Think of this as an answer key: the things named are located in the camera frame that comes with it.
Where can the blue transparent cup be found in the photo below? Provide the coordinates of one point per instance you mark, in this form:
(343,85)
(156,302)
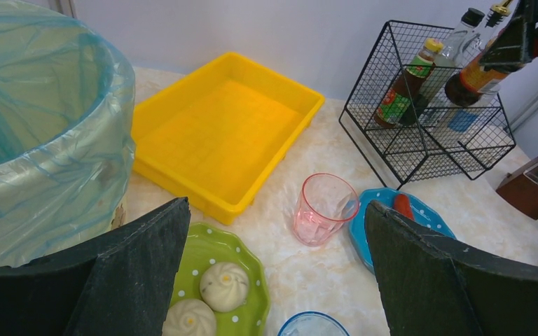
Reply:
(312,323)

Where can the red lid sauce jar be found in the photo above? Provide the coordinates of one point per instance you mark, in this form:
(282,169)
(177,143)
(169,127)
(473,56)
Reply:
(466,87)

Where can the yellow cap sauce bottle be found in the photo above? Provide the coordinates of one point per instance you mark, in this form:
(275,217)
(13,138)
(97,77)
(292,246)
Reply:
(399,98)

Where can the white steamed bun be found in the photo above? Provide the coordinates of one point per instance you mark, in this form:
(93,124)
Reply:
(190,317)
(224,286)

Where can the black wire rack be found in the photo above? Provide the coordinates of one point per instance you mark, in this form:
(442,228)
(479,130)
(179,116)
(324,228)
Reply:
(404,154)

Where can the red sausage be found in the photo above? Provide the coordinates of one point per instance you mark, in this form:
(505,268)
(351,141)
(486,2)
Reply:
(402,204)

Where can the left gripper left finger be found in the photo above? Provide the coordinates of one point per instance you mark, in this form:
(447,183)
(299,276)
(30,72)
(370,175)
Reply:
(118,283)

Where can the pink transparent cup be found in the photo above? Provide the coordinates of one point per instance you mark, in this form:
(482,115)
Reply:
(326,203)

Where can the black cap dark bottle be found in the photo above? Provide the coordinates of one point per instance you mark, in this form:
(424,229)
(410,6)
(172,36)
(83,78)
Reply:
(445,64)

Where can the green dotted plate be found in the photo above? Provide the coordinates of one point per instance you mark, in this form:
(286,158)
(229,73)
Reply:
(206,246)

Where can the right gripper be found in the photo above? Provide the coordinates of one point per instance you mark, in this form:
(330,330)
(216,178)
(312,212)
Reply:
(517,43)

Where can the trash bin with green bag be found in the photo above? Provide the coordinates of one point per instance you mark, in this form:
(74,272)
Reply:
(67,98)

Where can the blue dotted plate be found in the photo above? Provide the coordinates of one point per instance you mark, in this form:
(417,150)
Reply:
(423,215)

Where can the gold pump clear bottle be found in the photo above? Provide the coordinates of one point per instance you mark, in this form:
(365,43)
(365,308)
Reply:
(476,40)

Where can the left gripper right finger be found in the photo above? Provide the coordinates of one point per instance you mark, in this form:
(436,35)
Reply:
(431,284)

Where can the silver lid white can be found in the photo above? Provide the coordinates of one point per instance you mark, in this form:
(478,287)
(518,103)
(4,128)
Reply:
(456,122)

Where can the yellow plastic tray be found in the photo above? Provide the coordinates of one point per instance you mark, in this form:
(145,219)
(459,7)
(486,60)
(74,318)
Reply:
(217,134)

